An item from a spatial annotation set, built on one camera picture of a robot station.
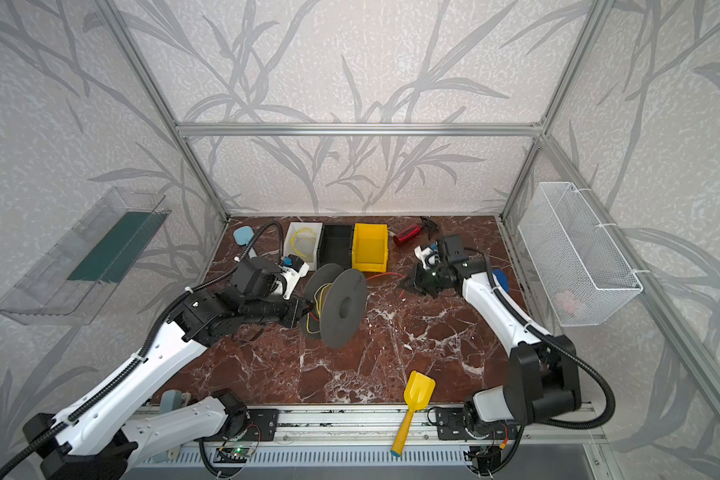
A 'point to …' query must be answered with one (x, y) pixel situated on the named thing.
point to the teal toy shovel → (243, 235)
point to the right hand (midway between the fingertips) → (400, 278)
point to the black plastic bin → (335, 246)
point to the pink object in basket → (567, 302)
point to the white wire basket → (575, 267)
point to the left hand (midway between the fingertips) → (317, 299)
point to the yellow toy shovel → (419, 391)
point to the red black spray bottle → (412, 231)
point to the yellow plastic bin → (370, 247)
